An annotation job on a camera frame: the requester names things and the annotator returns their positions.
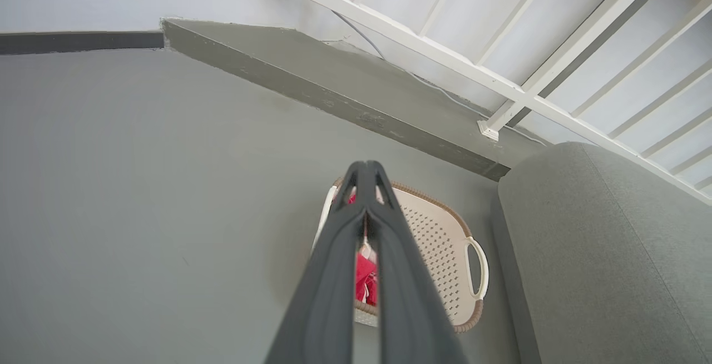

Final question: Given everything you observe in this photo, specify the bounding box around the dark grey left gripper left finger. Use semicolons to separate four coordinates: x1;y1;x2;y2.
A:
264;160;369;364

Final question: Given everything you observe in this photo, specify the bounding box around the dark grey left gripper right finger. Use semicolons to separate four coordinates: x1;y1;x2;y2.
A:
364;160;469;364

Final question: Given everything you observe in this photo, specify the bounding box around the white plastic laundry basket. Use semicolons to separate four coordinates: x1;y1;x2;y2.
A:
310;177;491;335

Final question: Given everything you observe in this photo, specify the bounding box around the red and white garment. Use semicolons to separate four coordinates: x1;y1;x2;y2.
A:
347;194;379;307

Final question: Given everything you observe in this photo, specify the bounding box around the grey fabric sofa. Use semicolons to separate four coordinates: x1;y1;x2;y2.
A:
489;141;712;364

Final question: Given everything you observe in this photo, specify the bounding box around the raised grey concrete step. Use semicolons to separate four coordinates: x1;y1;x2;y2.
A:
161;17;551;182

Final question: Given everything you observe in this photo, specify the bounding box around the white wooden railing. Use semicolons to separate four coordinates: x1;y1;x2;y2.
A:
247;0;712;206

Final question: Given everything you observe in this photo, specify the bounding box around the pale grey floor cable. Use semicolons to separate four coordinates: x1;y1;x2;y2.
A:
331;10;550;147

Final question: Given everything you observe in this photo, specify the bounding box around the black wall baseboard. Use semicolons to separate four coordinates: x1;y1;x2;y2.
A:
0;31;165;56

